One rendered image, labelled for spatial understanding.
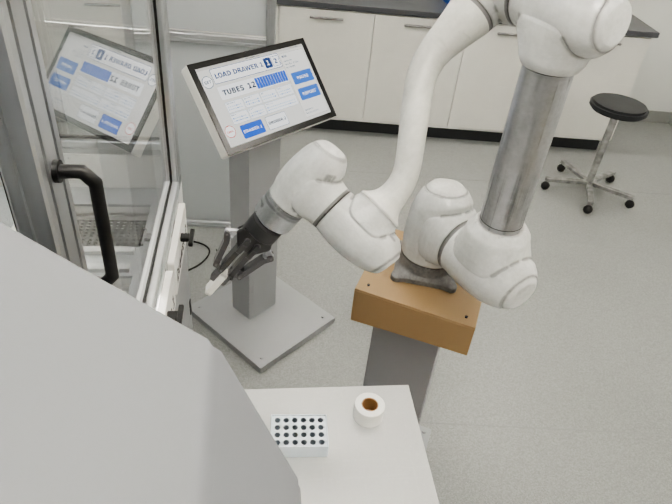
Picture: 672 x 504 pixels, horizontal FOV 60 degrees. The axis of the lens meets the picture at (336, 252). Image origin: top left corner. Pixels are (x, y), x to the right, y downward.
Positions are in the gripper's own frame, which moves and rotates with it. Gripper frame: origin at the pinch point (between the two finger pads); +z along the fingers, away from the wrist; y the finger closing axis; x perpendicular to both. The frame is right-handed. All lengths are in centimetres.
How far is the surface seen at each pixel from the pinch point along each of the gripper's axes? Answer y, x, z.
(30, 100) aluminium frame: 46, 45, -42
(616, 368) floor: -195, -63, -15
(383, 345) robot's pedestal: -60, -18, 5
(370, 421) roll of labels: -41.8, 21.6, -1.4
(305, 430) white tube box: -29.0, 24.4, 6.3
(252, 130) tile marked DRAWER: -5, -80, -3
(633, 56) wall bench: -224, -272, -128
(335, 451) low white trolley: -36.4, 27.4, 5.3
